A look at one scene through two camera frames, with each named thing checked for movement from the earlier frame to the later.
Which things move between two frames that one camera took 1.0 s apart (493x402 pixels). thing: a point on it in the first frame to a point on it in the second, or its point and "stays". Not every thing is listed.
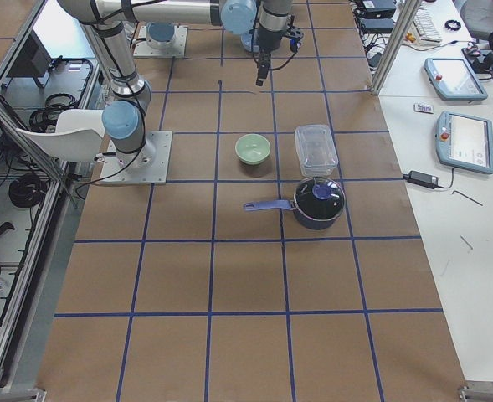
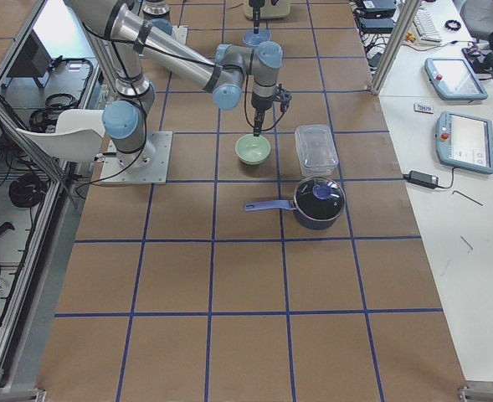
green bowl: (252, 149) stays
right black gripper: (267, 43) to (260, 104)
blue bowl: (250, 40) stays
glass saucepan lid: (319, 198) stays
